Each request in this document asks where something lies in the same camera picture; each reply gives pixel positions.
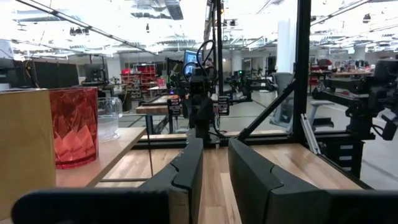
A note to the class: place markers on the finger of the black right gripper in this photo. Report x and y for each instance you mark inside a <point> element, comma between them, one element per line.
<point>174,106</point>
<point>223,105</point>

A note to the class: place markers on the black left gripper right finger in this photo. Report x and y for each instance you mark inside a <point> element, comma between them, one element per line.
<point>280,202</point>

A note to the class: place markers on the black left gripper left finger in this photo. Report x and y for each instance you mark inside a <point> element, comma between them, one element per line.
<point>124,207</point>

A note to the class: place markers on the clear plastic cup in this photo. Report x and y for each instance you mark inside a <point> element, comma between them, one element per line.
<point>109,121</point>

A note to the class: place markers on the red faceted plastic tumbler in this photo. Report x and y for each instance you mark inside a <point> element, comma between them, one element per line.
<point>74,130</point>

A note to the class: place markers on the cream mug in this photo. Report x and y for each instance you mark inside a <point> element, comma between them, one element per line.
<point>25,149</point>

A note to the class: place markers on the neighbouring black robot arm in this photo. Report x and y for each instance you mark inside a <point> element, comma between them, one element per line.
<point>363,93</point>

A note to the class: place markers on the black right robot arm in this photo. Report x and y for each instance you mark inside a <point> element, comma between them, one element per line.
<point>203,133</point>

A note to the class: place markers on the neighbouring wooden table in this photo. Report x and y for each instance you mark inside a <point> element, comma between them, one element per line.
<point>155,109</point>

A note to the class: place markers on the red storage bin rack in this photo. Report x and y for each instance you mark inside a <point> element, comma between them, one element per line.
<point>140,79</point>

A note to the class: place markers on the computer monitor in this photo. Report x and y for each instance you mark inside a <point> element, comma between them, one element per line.
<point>191,60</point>

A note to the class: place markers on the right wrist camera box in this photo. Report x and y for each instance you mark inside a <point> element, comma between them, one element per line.
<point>199,84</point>

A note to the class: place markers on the black aluminium table frame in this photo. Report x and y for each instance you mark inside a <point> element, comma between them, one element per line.
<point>301,77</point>

